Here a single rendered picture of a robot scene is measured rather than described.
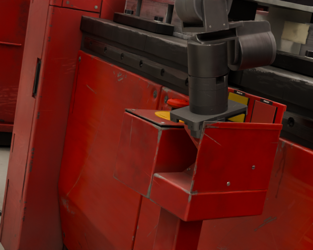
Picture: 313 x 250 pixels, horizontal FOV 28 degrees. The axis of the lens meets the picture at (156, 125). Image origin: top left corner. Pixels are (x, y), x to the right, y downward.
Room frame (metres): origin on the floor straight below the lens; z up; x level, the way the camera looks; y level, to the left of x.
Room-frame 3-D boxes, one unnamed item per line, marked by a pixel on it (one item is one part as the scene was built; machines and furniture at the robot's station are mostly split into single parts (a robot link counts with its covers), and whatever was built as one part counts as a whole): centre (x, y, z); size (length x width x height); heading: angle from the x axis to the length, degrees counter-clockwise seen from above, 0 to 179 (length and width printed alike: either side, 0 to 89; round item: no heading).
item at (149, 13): (1.81, 0.02, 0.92); 0.50 x 0.06 x 0.10; 29
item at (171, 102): (1.00, -0.03, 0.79); 0.04 x 0.04 x 0.04
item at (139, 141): (0.97, -0.07, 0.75); 0.20 x 0.16 x 0.18; 38
